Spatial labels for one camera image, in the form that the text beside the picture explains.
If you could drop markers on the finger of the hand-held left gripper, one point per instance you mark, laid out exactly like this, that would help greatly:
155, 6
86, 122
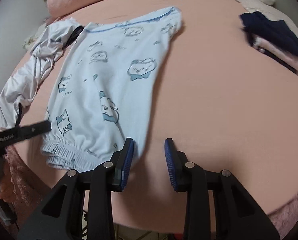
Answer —
36, 130

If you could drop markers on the folded dark garment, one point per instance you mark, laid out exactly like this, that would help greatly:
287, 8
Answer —
276, 57

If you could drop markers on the light blue printed pants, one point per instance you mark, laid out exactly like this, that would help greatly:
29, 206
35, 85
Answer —
101, 80

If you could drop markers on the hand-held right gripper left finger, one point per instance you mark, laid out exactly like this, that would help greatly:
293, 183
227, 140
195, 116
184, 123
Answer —
127, 165

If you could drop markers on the folded navy garment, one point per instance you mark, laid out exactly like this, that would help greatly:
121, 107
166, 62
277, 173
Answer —
276, 32

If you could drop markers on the pink fuzzy robe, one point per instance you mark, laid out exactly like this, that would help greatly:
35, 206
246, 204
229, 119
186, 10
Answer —
26, 180

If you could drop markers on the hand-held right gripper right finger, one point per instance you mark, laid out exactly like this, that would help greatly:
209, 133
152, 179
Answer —
170, 165

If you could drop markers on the person's left hand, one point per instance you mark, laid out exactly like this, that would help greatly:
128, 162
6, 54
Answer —
6, 192

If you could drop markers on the white garment with dark trim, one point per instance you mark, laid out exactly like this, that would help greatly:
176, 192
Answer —
26, 85

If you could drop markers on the round bed with pink sheet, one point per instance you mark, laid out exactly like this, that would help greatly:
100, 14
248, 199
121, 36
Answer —
214, 105

